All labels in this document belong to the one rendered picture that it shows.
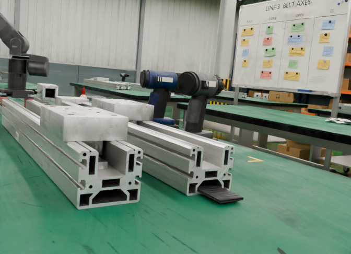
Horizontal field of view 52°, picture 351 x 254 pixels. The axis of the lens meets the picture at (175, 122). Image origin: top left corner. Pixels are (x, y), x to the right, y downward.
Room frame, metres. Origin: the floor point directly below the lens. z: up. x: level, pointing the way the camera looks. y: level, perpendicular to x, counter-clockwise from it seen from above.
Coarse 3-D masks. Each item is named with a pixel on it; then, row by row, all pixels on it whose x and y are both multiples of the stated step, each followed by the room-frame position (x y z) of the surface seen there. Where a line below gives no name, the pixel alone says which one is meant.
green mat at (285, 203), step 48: (0, 144) 0.87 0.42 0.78; (0, 192) 0.53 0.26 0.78; (48, 192) 0.55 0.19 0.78; (144, 192) 0.60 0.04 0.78; (240, 192) 0.65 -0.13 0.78; (288, 192) 0.67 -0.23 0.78; (336, 192) 0.70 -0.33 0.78; (0, 240) 0.38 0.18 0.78; (48, 240) 0.39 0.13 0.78; (96, 240) 0.40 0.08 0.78; (144, 240) 0.41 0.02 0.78; (192, 240) 0.43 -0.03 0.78; (240, 240) 0.44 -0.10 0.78; (288, 240) 0.45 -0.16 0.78; (336, 240) 0.47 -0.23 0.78
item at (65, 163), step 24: (24, 120) 0.89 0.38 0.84; (24, 144) 0.83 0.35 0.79; (48, 144) 0.64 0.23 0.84; (72, 144) 0.53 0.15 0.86; (120, 144) 0.57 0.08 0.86; (48, 168) 0.63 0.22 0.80; (72, 168) 0.52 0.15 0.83; (96, 168) 0.51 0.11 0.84; (120, 168) 0.55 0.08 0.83; (72, 192) 0.51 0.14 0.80; (96, 192) 0.51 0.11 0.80; (120, 192) 0.56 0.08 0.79
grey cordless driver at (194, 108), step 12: (192, 72) 0.88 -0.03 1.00; (180, 84) 0.88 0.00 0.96; (192, 84) 0.86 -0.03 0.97; (204, 84) 0.88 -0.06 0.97; (216, 84) 0.93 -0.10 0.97; (192, 96) 0.91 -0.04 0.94; (204, 96) 0.91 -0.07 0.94; (192, 108) 0.89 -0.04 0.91; (204, 108) 0.92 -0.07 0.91; (192, 120) 0.89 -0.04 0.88; (192, 132) 0.89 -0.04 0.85; (204, 132) 0.91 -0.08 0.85
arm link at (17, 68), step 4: (12, 56) 1.23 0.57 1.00; (16, 56) 1.23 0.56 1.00; (20, 56) 1.23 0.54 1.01; (12, 60) 1.21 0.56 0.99; (16, 60) 1.21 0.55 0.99; (20, 60) 1.21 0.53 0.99; (24, 60) 1.22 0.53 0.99; (28, 60) 1.22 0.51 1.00; (8, 64) 1.22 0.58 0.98; (12, 64) 1.21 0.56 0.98; (16, 64) 1.21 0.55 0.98; (20, 64) 1.21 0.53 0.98; (24, 64) 1.22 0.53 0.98; (28, 64) 1.22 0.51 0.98; (8, 68) 1.22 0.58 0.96; (12, 68) 1.21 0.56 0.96; (16, 68) 1.21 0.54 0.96; (20, 68) 1.21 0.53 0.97; (24, 68) 1.22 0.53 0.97; (8, 72) 1.22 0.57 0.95; (12, 72) 1.21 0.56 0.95; (16, 72) 1.21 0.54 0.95; (20, 72) 1.21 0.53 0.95; (24, 72) 1.23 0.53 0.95; (28, 72) 1.23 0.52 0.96; (16, 76) 1.22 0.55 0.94
